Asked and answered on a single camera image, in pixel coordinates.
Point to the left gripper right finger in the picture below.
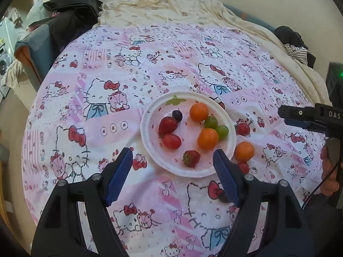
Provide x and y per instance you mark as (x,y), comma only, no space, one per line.
(230,176)

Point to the green grape in plate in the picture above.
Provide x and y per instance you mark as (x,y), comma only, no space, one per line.
(211,122)

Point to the red cherry tomato far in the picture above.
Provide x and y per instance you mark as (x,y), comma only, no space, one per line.
(243,129)

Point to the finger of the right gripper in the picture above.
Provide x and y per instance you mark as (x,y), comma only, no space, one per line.
(304,124)
(292,112)

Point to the strawberry in plate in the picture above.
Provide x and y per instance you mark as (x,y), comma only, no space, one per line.
(167,125)

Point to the blueberry in plate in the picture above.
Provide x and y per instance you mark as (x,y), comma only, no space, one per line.
(177,115)

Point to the red strawberry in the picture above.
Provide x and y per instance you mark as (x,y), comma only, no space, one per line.
(191,158)

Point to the white paper plate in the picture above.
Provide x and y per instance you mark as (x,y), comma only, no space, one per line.
(188,131)

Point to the orange beside plate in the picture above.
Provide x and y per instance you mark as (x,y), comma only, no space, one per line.
(244,151)

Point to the large orange tangerine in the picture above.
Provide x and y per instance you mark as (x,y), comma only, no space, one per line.
(208,139)

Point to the dark purple grape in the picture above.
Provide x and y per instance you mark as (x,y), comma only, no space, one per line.
(223,198)

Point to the blue orange cushion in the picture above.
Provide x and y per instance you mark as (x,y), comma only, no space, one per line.
(37,52)

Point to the black clothes pile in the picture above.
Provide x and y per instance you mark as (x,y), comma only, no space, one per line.
(74,18)

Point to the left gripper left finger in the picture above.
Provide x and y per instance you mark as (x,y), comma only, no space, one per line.
(115,174)

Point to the cream floral blanket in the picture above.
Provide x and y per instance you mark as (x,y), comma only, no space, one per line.
(134,13)

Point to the green grape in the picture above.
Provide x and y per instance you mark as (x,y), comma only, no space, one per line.
(222,131)
(211,122)

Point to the small orange in plate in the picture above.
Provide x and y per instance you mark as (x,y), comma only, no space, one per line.
(199,112)

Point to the red cherry tomato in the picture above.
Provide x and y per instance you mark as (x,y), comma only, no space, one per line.
(243,129)
(244,167)

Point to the striped dark clothing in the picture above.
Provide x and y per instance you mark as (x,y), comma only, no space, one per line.
(294,45)

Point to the red cherry tomato near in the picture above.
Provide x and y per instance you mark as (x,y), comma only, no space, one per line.
(244,167)

